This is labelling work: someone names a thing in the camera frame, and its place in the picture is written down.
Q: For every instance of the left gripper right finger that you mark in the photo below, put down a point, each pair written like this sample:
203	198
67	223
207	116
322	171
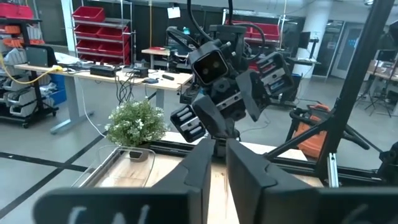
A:
258	193

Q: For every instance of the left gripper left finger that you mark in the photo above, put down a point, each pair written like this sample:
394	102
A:
192	186

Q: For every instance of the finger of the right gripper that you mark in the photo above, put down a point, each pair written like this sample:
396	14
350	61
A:
211	118
253	93

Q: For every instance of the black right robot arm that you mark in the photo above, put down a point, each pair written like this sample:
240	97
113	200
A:
228	34

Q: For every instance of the wooden top desk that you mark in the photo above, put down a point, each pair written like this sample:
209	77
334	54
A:
168	84

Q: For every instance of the green potted plant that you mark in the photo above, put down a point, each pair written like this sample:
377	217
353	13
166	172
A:
136	124

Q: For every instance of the black cylinder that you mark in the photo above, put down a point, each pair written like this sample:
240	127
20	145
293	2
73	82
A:
168	77

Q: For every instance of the clear plastic bin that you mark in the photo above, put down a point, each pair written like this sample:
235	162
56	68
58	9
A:
130	174

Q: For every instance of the red storage bin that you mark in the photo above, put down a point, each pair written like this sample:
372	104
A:
113	34
269	31
87	31
88	46
88	15
15	12
113	49

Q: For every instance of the small black electronics box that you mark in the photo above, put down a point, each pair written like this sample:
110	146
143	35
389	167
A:
141	73

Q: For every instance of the black monitor on stand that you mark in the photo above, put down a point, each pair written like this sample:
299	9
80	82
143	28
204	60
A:
304	40

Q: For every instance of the orange black shop vacuum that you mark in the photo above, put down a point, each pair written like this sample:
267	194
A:
312	141

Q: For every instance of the small wooden table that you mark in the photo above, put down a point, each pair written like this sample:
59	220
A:
155	52

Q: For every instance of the white paper tag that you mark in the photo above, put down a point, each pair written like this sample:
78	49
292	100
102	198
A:
173	12

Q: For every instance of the metal shelf rack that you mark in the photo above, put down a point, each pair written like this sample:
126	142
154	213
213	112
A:
109	23

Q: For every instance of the blue storage bin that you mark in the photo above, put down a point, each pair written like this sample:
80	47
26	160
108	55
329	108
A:
59	93

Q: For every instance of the black storage cart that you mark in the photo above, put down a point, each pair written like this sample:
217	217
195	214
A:
40	113

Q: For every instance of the grey storage bin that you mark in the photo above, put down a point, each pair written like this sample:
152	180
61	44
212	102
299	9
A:
25	110
21	98

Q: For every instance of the orange storage bin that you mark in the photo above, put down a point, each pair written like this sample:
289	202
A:
12	29

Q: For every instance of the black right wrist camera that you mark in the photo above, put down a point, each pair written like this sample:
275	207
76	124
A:
210	65

